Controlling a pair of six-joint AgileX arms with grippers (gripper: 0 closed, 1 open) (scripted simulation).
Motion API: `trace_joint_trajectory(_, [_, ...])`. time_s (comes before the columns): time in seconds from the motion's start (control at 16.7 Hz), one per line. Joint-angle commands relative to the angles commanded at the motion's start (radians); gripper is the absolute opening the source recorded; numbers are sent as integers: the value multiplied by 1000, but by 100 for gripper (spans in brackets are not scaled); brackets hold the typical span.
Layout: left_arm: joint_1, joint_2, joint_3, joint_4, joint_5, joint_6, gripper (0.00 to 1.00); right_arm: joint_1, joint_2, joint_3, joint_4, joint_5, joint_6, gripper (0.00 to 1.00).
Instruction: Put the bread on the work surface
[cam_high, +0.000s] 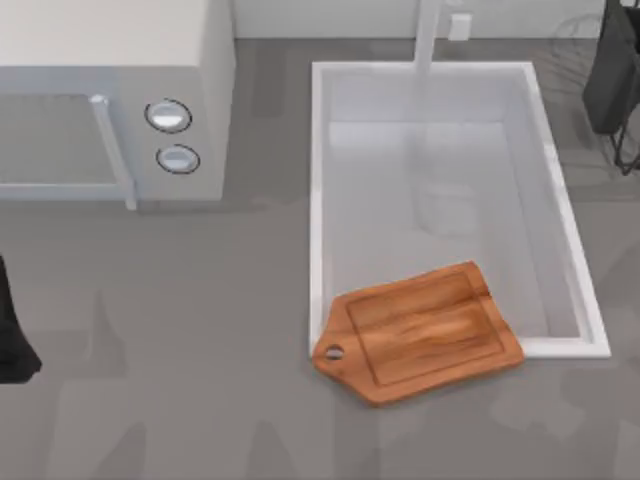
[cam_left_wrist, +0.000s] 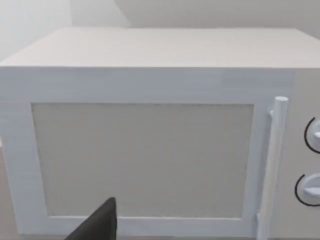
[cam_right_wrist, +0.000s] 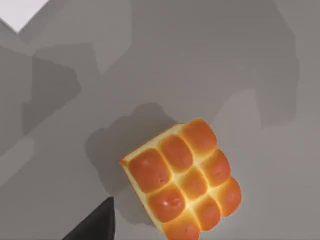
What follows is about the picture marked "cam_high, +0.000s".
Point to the white wall socket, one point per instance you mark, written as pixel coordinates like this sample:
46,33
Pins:
459,27

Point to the tall white tap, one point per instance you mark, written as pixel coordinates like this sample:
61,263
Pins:
426,40

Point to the pale microwave oven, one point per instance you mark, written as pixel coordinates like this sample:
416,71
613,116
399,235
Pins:
210,165

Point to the white sink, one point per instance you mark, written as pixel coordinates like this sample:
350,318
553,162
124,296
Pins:
450,200

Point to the wooden cutting board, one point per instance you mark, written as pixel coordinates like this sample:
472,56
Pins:
420,332

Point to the large microwave knob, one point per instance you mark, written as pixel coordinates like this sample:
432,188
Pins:
168,116

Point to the small microwave knob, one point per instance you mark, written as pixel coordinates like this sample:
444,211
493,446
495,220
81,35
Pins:
177,159

